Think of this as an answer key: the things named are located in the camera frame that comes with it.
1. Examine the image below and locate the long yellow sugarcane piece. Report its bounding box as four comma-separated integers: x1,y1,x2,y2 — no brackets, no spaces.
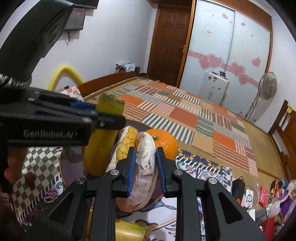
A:
83,93,125,176

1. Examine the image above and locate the short yellow sugarcane piece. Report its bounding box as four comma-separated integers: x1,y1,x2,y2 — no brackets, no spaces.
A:
85,208,153,241

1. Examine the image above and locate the peeled pink pomelo segment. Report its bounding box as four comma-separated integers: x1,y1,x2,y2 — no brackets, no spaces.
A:
116,132,158,212

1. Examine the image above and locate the person hand holding gripper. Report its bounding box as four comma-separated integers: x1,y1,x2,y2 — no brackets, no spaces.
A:
4,147,28,183

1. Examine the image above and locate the wooden footboard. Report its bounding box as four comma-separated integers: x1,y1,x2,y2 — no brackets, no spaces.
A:
78,67,140,97

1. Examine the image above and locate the yellow foam tube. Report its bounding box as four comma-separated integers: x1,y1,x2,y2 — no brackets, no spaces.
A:
47,64,85,91

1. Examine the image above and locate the black orange headphone earcup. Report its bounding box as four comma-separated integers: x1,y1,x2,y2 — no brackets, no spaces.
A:
232,176,245,203

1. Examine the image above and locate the red packet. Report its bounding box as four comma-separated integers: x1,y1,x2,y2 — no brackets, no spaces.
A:
258,186,269,208

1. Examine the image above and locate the large orange on plate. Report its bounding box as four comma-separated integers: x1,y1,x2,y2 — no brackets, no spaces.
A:
146,129,178,160

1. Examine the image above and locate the dark purple plate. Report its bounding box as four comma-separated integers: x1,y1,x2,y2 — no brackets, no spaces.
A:
59,146,163,212

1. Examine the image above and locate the clutter on footboard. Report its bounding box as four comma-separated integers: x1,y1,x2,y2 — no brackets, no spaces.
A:
115,60,135,73

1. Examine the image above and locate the colourful patterned tablecloth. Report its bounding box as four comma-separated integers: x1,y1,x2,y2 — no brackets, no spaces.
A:
0,85,233,241

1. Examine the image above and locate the patchwork striped bed mat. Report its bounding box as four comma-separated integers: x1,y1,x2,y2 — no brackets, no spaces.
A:
114,80,258,176

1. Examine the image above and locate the white metal appliance box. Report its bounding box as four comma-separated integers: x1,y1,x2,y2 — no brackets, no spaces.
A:
199,71,229,106

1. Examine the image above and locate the wooden headboard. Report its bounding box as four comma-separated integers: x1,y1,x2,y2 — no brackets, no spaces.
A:
268,100,295,181

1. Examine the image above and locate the brown wooden door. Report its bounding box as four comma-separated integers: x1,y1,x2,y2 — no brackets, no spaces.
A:
147,1,196,86

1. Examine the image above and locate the frosted sliding glass door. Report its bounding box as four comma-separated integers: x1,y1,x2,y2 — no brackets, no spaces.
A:
180,1,271,115

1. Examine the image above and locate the white standing fan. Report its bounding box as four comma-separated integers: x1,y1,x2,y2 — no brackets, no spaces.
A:
245,72,278,123

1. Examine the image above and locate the small wall monitor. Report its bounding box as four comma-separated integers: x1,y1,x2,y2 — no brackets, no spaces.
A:
65,8,86,31

